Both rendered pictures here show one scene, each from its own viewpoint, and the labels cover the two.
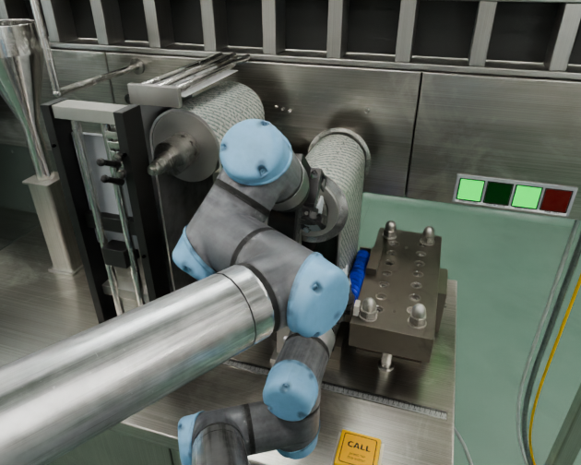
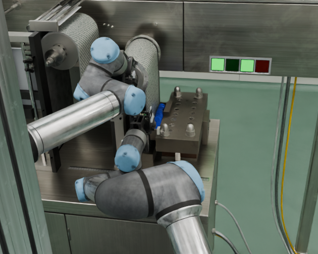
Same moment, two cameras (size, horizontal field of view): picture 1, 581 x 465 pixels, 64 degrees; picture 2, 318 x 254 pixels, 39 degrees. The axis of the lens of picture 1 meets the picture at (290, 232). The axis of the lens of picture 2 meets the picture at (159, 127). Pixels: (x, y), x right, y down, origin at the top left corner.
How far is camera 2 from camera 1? 0.76 m
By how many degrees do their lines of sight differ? 6
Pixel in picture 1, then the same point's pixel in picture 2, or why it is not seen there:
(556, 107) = (253, 16)
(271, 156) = (111, 51)
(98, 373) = (69, 118)
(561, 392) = not seen: hidden behind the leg
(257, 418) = (112, 176)
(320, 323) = (136, 109)
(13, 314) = not seen: outside the picture
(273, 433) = not seen: hidden behind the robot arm
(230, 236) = (98, 83)
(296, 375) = (129, 149)
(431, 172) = (195, 56)
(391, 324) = (176, 136)
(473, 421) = (252, 224)
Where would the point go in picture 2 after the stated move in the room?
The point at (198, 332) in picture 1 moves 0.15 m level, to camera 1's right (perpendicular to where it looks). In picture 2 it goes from (96, 109) to (156, 104)
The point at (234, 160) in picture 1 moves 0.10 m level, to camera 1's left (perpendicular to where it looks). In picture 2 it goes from (97, 54) to (60, 57)
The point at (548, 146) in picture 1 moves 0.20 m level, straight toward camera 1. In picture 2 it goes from (253, 37) to (241, 54)
